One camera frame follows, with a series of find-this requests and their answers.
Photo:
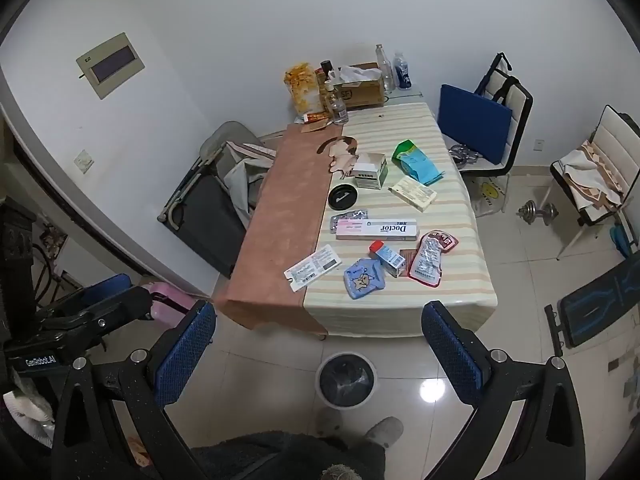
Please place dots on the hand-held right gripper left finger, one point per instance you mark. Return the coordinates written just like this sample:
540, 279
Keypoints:
185, 355

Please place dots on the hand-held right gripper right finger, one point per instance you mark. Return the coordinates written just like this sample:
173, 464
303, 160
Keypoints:
450, 355

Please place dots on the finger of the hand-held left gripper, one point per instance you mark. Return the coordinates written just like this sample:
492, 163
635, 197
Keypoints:
130, 301
107, 284

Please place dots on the black round trash bin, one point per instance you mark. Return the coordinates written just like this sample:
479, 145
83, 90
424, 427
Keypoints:
345, 380

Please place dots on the green and blue snack bag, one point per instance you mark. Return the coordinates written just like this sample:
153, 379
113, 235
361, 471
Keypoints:
415, 162

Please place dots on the green and white medicine box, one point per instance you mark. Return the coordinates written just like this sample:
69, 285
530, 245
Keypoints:
370, 172

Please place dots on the pink case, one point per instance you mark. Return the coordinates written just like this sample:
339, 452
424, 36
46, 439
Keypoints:
167, 300

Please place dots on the dark carved cabinet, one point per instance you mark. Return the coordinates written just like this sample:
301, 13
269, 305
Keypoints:
17, 260

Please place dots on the red and white snack packet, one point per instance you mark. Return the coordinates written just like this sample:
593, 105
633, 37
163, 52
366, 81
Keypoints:
427, 264

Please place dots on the grey slipper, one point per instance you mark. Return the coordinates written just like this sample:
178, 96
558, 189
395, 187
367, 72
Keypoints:
330, 422
385, 431

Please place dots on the small blue and orange box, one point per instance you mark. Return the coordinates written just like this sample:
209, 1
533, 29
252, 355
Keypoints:
390, 259

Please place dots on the blue cartoon pouch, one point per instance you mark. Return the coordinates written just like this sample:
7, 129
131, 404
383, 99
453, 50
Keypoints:
363, 280

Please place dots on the dark red snack packet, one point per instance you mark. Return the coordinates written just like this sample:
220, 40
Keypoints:
446, 240

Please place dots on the striped tablecloth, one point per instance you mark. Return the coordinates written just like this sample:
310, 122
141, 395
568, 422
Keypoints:
450, 220

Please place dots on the person's dark fleece clothing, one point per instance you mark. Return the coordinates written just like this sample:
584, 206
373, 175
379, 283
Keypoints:
280, 455

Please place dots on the pink and white toothpaste box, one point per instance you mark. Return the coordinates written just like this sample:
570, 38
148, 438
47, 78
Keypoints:
377, 229

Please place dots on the white printed card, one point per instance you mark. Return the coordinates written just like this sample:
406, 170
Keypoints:
312, 267

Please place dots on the black and blue weight bench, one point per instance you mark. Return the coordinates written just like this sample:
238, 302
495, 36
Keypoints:
600, 305

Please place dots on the smiley plastic bag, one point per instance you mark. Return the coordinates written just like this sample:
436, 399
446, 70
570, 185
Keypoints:
489, 195

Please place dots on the brown printed cloth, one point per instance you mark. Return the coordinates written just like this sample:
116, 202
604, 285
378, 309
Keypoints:
280, 220

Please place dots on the cream flat box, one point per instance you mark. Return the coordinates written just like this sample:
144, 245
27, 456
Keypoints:
412, 194

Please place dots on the white cloth bag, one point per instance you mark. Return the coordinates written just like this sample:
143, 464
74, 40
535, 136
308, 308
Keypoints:
245, 175

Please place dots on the chrome dumbbell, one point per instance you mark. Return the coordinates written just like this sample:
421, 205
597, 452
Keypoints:
540, 210

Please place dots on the silver blister pack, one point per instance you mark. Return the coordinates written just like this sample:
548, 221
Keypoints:
350, 216

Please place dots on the black round ashtray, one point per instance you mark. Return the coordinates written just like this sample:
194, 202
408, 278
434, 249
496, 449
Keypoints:
343, 196

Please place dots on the metal hand grips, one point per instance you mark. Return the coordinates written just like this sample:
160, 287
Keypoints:
462, 153

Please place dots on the white and brown cloth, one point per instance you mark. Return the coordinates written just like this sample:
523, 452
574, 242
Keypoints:
590, 170

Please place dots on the blue cushion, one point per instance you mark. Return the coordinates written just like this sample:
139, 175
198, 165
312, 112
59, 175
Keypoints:
472, 122

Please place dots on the red tube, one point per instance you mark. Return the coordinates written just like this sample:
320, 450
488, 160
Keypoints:
316, 117

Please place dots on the chair with blue cushion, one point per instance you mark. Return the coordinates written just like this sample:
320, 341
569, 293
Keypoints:
517, 95

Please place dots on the yellow snack bag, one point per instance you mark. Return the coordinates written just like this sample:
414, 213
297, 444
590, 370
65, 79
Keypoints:
302, 87

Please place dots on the cardboard box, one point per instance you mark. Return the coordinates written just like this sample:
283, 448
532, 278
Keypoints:
362, 94

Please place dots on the small clear bottle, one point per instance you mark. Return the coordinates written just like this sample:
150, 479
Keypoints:
338, 102

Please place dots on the black and white chair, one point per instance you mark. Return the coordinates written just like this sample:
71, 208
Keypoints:
617, 130

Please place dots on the blue label plastic bottle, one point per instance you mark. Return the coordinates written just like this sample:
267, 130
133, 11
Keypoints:
402, 72

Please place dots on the black cap bottle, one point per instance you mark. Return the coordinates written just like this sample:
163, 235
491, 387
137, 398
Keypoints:
326, 71

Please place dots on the white wall socket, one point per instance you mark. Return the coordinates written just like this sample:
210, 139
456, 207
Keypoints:
84, 161

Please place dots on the beige wall panel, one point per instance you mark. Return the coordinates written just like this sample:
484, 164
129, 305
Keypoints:
110, 65

